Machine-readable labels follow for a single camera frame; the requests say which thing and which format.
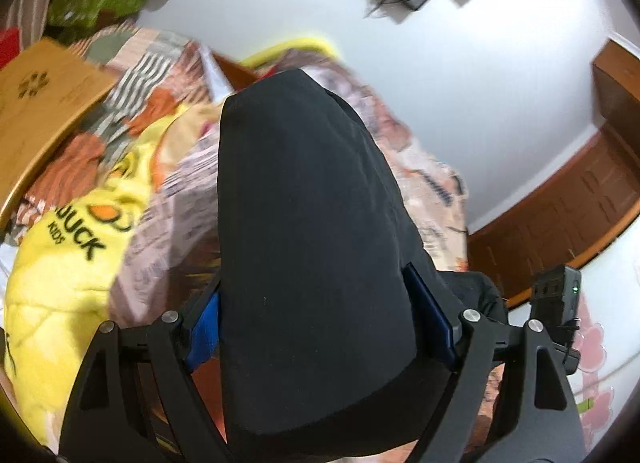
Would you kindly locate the white flower-print wardrobe door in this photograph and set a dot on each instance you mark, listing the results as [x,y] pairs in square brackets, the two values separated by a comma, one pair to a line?
[610,333]

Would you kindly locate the wooden lap tray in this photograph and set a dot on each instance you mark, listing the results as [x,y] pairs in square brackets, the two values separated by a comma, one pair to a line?
[45,113]

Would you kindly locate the yellow duck print blanket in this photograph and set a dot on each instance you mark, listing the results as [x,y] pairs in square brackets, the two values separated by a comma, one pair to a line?
[60,293]

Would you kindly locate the newspaper print blanket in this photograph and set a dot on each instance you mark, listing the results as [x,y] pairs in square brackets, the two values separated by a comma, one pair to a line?
[185,203]

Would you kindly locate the wooden door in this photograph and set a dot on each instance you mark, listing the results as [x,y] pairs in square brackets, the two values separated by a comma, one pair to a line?
[620,88]

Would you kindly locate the yellow pillow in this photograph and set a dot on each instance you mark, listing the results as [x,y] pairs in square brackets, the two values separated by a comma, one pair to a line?
[300,44]

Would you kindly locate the black hooded jacket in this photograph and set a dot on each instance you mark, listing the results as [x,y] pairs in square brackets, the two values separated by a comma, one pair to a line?
[310,243]

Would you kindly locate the wooden bed headboard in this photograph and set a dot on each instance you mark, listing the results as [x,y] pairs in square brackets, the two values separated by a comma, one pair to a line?
[232,74]

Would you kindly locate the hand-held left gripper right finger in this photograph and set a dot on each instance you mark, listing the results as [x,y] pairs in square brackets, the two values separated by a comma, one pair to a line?
[435,323]

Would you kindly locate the red box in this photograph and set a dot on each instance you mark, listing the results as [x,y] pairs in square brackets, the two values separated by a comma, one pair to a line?
[9,45]

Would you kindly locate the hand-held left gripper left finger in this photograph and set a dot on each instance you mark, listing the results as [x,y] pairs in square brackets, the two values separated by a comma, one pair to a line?
[205,330]

